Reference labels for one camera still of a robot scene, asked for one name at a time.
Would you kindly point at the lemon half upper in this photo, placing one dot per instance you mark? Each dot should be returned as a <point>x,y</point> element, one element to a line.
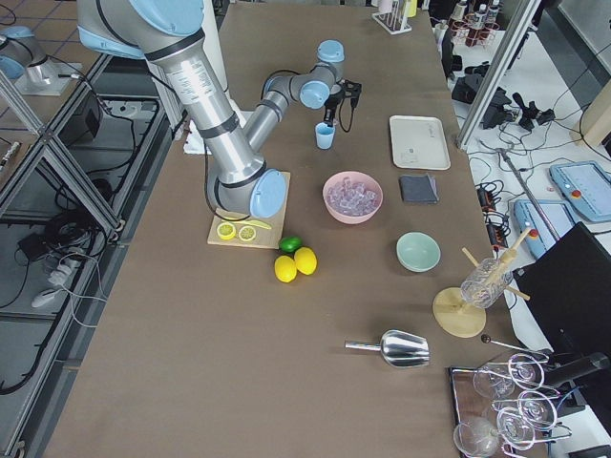
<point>226,230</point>

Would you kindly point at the teach pendant far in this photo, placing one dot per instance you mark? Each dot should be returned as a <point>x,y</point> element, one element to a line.
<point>586,186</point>

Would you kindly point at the wine glass rack tray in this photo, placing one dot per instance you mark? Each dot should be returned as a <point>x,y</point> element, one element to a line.
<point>504,408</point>

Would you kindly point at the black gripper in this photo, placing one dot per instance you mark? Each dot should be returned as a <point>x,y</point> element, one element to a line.
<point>332,101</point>

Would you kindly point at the light blue cup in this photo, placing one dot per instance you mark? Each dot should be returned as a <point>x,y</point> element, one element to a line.
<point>324,135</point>

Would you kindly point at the yellow plastic knife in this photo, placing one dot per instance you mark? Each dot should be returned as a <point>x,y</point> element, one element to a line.
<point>244,221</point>

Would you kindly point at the clear ice cubes pile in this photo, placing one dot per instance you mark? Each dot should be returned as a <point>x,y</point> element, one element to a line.
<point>352,198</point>

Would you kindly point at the black monitor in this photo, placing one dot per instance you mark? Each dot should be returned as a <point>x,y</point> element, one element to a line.
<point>569,289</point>

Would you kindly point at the clear glass on stand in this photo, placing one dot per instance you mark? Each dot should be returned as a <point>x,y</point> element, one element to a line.
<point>485,284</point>

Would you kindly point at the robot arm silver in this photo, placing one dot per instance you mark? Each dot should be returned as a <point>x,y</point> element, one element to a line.
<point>170,35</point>

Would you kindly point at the pink bowl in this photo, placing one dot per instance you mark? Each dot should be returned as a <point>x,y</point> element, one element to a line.
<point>370,182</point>

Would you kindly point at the wooden cup stand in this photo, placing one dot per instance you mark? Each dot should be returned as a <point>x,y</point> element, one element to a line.
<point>461,319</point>

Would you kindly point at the aluminium frame post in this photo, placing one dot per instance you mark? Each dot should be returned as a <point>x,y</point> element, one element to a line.
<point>506,49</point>

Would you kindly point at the white cup rack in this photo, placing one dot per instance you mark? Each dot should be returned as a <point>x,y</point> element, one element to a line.
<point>394,15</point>

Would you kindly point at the wooden cutting board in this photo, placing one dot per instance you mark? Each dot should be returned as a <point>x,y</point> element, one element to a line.
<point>266,201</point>

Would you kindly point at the yellow lemon upper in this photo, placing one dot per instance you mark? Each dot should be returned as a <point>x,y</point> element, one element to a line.
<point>305,260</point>

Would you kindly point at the green lime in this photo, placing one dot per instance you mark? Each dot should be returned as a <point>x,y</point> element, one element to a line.
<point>291,244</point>

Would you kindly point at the grey folded cloth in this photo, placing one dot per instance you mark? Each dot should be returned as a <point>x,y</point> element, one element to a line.
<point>418,189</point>

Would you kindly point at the yellow lemon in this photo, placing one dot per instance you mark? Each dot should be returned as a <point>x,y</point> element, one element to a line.
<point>285,269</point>
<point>305,260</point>

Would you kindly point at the teach pendant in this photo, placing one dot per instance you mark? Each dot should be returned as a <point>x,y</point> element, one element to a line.
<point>561,216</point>
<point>586,186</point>

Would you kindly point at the lemon slice lower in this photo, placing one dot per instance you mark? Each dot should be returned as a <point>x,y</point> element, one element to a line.
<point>247,233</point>

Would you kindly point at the cream rabbit tray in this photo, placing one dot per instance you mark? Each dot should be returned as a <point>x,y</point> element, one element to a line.
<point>418,142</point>

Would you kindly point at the green bowl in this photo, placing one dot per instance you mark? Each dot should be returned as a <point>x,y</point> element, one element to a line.
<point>417,252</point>

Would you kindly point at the teach pendant near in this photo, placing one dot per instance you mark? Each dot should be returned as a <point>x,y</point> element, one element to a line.
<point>561,216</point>

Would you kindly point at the yellow lemon lower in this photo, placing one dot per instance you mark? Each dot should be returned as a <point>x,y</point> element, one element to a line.
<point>285,269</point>

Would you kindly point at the steel ice scoop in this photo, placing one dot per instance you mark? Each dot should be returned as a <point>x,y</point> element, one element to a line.
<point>398,348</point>

